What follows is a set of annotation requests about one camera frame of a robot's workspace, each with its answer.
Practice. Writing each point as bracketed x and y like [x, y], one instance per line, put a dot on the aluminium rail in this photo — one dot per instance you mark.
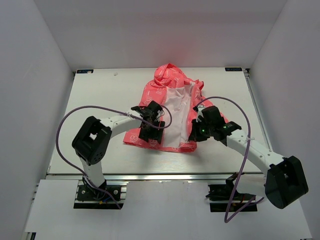
[146, 177]
[266, 138]

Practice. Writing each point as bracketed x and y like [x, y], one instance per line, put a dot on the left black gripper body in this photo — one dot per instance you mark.
[155, 122]

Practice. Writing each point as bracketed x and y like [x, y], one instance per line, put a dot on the aluminium right side rail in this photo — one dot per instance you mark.
[266, 138]

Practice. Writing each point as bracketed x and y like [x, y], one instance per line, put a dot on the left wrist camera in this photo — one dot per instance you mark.
[149, 112]

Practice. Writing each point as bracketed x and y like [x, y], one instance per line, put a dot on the right blue corner label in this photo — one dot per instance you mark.
[233, 69]

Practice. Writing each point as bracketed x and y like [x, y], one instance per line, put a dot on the pink hooded kids jacket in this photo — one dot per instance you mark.
[171, 88]

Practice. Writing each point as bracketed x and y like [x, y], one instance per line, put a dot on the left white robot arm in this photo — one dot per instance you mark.
[92, 140]

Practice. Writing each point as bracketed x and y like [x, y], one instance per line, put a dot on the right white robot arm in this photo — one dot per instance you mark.
[283, 180]

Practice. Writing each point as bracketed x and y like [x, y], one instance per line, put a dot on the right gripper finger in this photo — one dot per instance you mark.
[195, 126]
[193, 137]

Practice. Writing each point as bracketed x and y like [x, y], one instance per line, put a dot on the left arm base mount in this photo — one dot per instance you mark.
[90, 198]

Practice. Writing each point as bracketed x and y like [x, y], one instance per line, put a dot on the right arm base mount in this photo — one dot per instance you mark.
[219, 195]

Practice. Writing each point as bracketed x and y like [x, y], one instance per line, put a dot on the blue corner label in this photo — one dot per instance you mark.
[233, 69]
[84, 71]

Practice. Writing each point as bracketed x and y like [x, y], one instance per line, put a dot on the left blue corner label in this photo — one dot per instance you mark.
[84, 71]

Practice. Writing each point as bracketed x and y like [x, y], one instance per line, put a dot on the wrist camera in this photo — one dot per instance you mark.
[149, 112]
[208, 115]

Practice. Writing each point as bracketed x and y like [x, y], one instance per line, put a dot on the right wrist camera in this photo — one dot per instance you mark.
[208, 115]

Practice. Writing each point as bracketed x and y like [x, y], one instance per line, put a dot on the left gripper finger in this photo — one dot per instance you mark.
[158, 132]
[148, 136]

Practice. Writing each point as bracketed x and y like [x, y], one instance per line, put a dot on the aluminium front rail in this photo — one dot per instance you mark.
[146, 177]

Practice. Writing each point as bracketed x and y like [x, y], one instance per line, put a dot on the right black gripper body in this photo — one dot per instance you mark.
[205, 130]

